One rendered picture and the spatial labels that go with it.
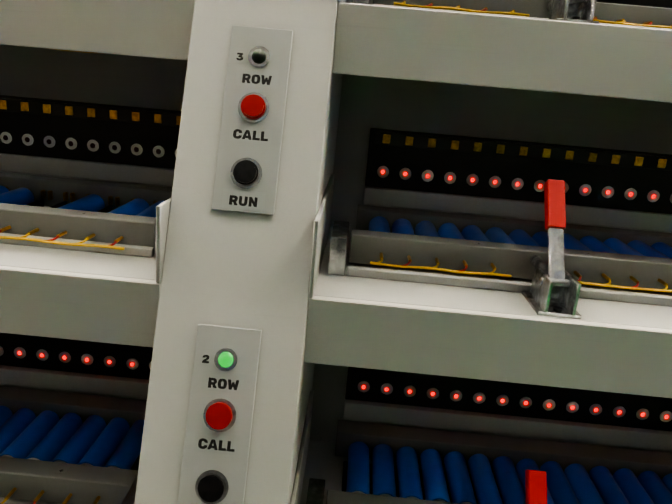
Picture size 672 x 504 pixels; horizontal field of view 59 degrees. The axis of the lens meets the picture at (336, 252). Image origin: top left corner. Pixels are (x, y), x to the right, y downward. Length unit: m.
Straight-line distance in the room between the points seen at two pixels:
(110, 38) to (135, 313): 0.19
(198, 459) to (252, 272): 0.12
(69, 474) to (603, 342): 0.38
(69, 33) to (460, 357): 0.34
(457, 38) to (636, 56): 0.12
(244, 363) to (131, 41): 0.23
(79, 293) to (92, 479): 0.15
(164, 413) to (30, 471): 0.14
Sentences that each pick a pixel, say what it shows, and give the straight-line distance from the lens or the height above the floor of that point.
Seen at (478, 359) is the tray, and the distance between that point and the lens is 0.40.
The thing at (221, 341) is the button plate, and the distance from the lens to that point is 0.38.
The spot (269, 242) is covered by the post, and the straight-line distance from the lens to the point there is 0.38.
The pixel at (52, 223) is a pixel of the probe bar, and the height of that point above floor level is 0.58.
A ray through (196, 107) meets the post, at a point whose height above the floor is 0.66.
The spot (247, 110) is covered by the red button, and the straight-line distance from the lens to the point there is 0.39.
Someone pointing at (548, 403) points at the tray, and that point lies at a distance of 0.57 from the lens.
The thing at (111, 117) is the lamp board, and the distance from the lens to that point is 0.59.
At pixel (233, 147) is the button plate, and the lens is 0.39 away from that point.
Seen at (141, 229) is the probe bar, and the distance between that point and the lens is 0.45.
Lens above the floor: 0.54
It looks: 5 degrees up
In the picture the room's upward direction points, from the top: 5 degrees clockwise
